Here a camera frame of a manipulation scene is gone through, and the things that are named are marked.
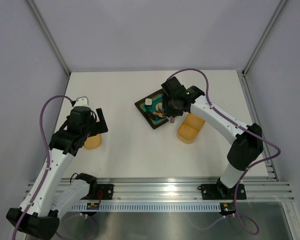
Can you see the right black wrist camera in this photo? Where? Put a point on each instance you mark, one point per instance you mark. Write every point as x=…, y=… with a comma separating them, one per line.
x=172, y=87

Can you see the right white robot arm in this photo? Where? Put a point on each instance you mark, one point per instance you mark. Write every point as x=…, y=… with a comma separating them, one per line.
x=254, y=131

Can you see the grilled salmon slice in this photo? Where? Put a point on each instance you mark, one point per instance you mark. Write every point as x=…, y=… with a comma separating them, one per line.
x=158, y=114

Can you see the orange lunch box lid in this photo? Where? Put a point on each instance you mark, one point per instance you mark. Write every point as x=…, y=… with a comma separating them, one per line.
x=93, y=142

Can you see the black seaweed piece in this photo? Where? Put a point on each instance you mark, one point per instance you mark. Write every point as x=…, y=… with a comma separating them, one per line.
x=150, y=115

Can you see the white rice ball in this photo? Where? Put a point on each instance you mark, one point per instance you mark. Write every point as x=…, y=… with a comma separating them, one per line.
x=158, y=107

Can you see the square teal black plate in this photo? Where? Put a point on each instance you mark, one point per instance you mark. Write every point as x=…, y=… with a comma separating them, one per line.
x=157, y=97

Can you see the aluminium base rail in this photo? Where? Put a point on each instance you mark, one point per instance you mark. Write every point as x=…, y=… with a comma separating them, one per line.
x=185, y=189

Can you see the white slotted cable duct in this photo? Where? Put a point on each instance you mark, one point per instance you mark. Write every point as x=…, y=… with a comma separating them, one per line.
x=147, y=207

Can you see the left aluminium frame post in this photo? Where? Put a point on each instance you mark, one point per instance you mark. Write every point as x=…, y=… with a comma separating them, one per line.
x=38, y=17

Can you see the orange lunch box base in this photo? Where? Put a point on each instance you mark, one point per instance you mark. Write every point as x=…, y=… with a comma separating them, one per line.
x=190, y=128

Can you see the white tofu cube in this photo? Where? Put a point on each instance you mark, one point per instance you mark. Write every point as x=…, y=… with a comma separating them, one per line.
x=148, y=102

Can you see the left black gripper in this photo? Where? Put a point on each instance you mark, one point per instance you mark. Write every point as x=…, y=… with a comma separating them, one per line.
x=99, y=127

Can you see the right aluminium frame post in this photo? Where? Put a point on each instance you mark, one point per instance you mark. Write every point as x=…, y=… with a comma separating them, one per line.
x=264, y=36

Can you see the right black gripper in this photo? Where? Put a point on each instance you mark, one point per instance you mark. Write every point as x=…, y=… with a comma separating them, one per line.
x=167, y=110

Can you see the metal tongs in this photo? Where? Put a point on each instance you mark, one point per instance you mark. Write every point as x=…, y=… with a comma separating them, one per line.
x=171, y=119

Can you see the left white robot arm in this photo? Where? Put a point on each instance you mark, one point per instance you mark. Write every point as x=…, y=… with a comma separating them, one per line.
x=38, y=215

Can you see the aluminium frame post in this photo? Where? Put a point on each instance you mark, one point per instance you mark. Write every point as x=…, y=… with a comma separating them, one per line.
x=38, y=17
x=264, y=36

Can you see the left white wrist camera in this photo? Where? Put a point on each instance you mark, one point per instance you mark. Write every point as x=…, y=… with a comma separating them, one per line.
x=82, y=101

